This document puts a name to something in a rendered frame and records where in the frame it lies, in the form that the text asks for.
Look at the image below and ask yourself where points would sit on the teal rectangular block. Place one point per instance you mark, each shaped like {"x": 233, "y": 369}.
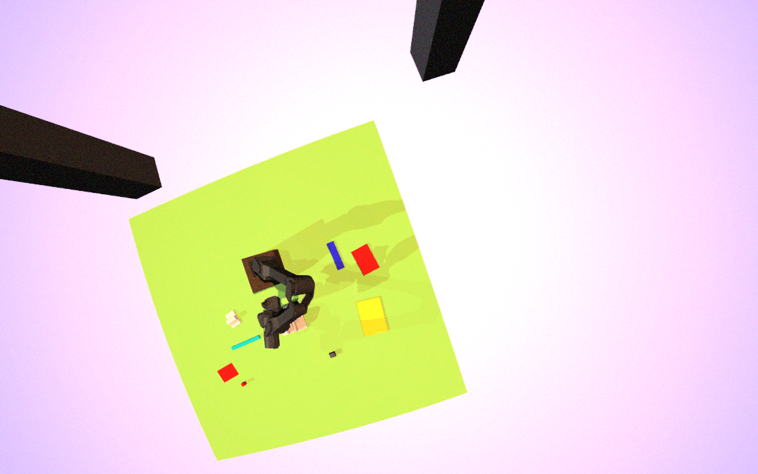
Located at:
{"x": 245, "y": 342}

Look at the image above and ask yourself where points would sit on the blue rectangular bar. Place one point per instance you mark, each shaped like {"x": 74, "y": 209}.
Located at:
{"x": 335, "y": 255}

